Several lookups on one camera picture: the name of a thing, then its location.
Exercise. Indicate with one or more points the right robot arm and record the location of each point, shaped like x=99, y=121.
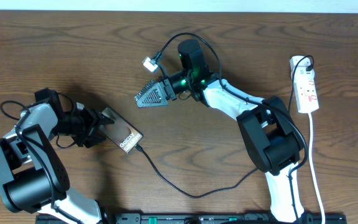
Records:
x=272, y=140

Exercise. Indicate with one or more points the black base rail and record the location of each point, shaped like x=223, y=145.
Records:
x=136, y=218

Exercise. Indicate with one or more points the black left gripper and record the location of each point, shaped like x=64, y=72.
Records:
x=93, y=119

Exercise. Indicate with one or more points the black USB charger plug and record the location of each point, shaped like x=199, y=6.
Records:
x=309, y=68

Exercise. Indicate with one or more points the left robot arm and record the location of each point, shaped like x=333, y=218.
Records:
x=32, y=177

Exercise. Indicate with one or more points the white power strip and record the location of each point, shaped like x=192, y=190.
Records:
x=303, y=83

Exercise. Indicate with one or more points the Galaxy S25 Ultra smartphone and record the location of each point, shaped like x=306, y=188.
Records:
x=120, y=132

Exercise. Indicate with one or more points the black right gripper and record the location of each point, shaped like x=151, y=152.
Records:
x=160, y=91

